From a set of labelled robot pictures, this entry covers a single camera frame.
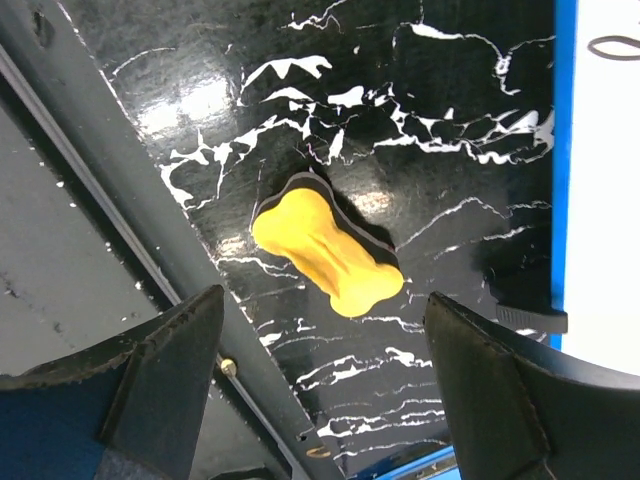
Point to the yellow whiteboard eraser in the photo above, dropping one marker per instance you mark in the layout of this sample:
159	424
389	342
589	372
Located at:
304	223

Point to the blue-framed whiteboard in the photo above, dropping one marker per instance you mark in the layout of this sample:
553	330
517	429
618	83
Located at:
583	288

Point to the black marble-pattern mat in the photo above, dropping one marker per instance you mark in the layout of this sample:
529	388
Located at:
433	122

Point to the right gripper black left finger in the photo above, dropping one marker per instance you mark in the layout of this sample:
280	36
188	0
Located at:
130	407

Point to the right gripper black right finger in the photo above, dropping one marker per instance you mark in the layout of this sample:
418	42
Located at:
518	409

